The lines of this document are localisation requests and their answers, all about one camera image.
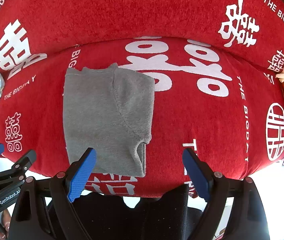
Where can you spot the grey knit sweater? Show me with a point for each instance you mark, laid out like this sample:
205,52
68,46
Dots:
109,110

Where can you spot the red printed bed blanket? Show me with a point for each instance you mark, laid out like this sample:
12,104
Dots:
213,63

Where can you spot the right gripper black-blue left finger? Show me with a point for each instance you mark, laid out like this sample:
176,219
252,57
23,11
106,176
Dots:
44,208

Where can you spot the person's left hand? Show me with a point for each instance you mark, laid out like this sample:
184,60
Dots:
5,220

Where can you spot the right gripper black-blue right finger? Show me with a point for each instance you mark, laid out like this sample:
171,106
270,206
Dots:
247,218

